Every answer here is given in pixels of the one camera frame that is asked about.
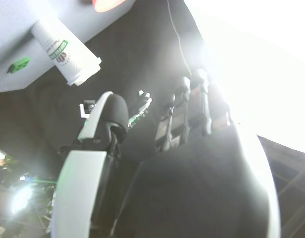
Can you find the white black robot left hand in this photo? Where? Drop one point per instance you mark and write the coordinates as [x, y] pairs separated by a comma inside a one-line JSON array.
[[192, 188]]

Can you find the white paper cup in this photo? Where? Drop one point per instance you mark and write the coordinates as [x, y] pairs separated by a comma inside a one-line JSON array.
[[66, 52]]

